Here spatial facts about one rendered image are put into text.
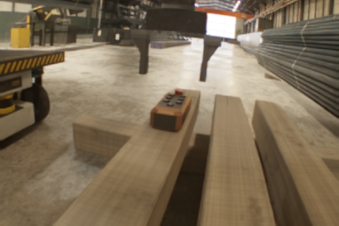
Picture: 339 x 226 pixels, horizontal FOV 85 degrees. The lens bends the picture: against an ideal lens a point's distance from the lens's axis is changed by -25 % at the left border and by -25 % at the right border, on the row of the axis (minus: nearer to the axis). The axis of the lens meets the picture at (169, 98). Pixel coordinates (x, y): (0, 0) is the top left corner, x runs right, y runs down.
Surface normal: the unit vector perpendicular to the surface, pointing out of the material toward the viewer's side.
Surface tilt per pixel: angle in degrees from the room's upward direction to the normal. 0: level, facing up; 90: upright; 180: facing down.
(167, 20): 90
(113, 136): 90
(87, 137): 90
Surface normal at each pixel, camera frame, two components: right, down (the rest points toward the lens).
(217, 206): 0.08, -0.96
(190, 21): -0.21, 0.25
